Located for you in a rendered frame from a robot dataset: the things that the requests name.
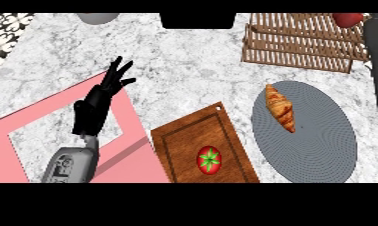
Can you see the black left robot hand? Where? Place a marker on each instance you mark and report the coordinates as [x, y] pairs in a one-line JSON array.
[[94, 106]]

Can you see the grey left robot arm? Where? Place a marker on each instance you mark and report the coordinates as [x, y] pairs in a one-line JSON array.
[[71, 163]]

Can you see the wooden slatted tiered shelf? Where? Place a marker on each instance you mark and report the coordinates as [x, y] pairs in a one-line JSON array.
[[300, 41]]

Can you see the grey oval placemat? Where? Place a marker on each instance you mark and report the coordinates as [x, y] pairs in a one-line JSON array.
[[315, 143]]

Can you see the red bell pepper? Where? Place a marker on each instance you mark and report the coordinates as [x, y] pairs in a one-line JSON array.
[[348, 19]]

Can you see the brown wooden cutting board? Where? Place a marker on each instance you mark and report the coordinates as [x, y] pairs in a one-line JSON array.
[[197, 136]]

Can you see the grey round bowl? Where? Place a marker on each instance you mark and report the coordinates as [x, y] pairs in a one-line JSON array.
[[96, 18]]

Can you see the black and white patterned tile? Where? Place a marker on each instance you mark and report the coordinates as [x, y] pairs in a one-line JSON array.
[[11, 31]]

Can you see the red tomato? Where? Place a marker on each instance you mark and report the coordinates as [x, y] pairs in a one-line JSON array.
[[209, 160]]

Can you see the black appliance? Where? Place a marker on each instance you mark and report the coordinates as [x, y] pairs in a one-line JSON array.
[[198, 20]]

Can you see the golden croissant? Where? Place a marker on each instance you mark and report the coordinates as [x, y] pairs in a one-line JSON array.
[[281, 108]]

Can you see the dark grey upright panel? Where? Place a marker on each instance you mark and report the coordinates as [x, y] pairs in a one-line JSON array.
[[371, 53]]

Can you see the pink square frame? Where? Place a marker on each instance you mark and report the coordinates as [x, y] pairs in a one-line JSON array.
[[133, 156]]

